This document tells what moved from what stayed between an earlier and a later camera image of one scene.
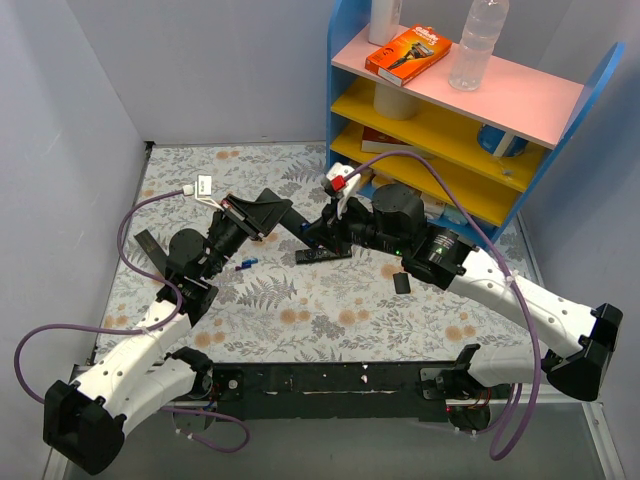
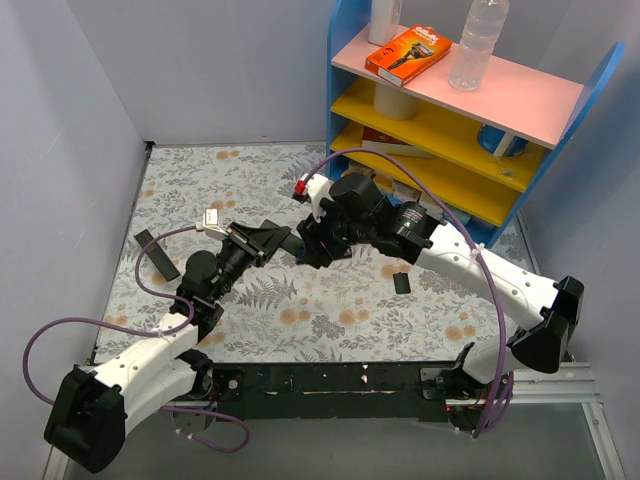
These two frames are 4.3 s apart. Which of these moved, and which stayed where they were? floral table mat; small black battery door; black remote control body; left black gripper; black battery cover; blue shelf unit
Moved: black remote control body; left black gripper
Stayed: small black battery door; floral table mat; blue shelf unit; black battery cover
